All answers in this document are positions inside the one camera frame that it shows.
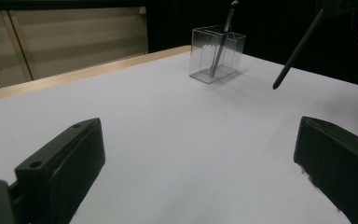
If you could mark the white table mat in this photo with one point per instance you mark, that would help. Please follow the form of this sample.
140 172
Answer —
167 130

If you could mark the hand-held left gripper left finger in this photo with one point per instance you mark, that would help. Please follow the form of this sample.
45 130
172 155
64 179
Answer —
62 165

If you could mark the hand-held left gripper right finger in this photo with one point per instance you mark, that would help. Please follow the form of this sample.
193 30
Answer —
338 161

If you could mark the black pen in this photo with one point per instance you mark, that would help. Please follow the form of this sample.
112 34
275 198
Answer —
220 53

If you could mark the wooden table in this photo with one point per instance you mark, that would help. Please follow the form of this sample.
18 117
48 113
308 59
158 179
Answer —
74 76

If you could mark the clear acrylic organizer box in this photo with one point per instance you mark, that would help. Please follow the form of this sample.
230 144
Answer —
203 59

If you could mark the black curtain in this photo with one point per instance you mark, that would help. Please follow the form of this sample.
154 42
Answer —
276 28

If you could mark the black slim makeup brush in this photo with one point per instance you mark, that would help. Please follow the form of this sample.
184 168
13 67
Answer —
295 53

